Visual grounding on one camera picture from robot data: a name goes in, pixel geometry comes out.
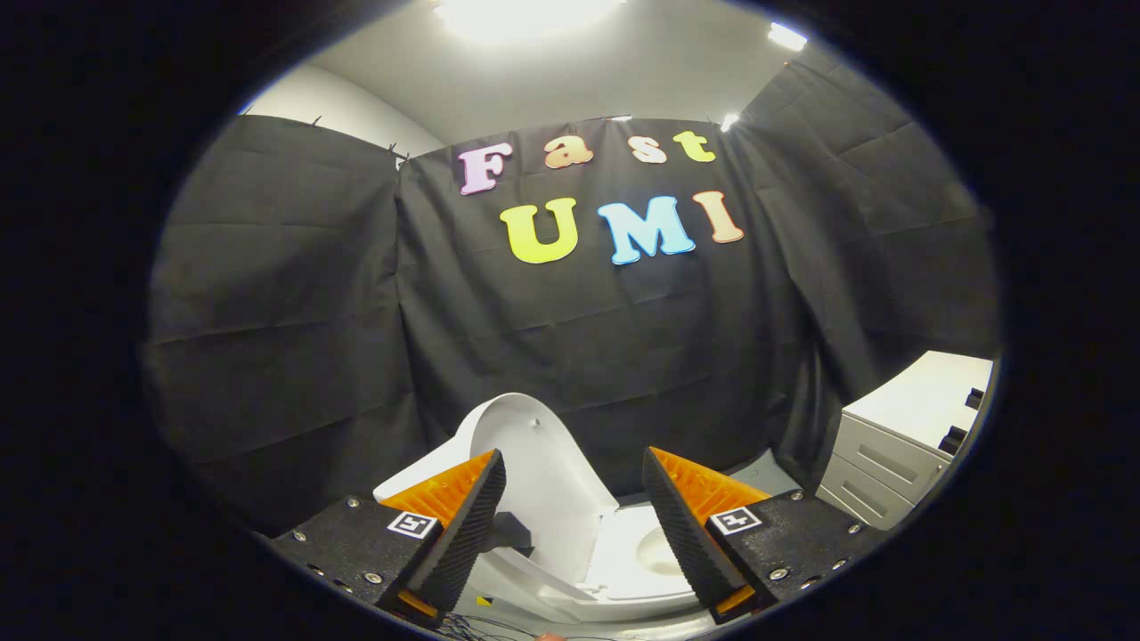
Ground white toilet bowl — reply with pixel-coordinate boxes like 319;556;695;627
463;523;713;625

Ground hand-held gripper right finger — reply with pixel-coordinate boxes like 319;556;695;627
640;445;879;625

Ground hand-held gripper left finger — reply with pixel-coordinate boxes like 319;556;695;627
267;448;509;629

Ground white toilet seat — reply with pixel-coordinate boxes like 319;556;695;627
579;505;706;606

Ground grey drawer cabinet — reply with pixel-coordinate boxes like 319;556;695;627
814;350;995;533

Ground thin black cable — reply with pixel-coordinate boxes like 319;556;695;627
440;612;537;641

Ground large round ceiling light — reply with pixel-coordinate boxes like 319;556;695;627
433;0;626;42

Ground black backdrop cloth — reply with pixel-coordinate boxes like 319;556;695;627
146;40;1004;537

